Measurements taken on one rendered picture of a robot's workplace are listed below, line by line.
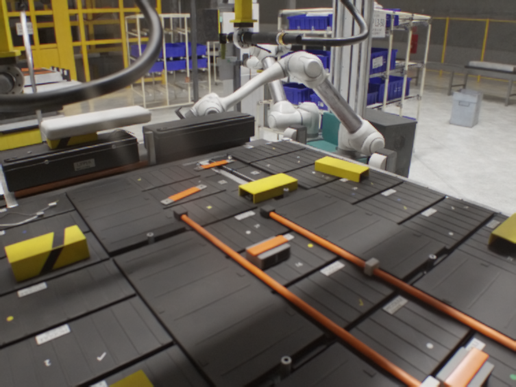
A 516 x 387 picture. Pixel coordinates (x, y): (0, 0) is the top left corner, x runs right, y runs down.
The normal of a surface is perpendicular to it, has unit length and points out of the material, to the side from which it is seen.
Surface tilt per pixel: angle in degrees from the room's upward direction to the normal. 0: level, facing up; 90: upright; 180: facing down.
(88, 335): 0
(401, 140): 90
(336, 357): 0
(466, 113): 90
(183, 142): 90
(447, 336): 0
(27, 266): 90
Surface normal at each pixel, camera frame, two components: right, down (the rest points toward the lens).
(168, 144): 0.62, 0.32
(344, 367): 0.00, -0.91
